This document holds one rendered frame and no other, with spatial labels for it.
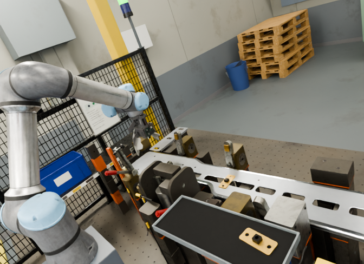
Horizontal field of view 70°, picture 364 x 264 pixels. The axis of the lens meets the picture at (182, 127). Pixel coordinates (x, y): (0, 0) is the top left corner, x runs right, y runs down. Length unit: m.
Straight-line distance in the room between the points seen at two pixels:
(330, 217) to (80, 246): 0.75
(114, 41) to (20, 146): 1.23
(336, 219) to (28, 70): 0.99
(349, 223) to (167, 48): 4.16
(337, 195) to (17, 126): 1.03
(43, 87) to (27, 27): 2.63
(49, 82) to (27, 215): 0.38
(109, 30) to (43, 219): 1.45
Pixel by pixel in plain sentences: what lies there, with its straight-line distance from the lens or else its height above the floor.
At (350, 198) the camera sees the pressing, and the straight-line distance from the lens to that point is 0.99.
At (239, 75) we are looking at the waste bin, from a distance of 5.21.
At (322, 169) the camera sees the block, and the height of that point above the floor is 1.03.
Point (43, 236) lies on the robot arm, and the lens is 0.87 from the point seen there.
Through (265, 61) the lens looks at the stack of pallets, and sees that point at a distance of 5.67.
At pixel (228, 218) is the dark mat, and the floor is 1.16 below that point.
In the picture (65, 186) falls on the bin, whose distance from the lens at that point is 1.60.
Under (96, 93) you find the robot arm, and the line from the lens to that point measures 0.95.
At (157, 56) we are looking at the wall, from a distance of 4.55.
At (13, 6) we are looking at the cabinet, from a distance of 3.51.
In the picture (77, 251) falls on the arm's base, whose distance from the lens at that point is 0.91.
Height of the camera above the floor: 1.66
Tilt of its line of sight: 22 degrees down
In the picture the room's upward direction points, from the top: 20 degrees counter-clockwise
